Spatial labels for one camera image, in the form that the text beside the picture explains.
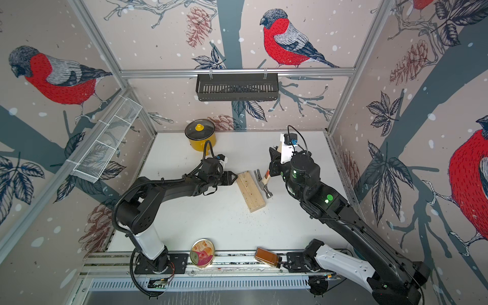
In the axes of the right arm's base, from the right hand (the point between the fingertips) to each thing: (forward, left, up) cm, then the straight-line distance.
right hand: (273, 145), depth 65 cm
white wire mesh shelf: (+13, +78, -15) cm, 80 cm away
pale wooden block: (-1, +9, -34) cm, 35 cm away
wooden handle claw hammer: (-4, +3, -17) cm, 18 cm away
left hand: (+7, +15, -30) cm, 34 cm away
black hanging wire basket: (+51, +17, -9) cm, 54 cm away
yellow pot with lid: (+30, +39, -24) cm, 55 cm away
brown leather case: (-28, +1, -35) cm, 45 cm away
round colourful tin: (-28, +26, -34) cm, 51 cm away
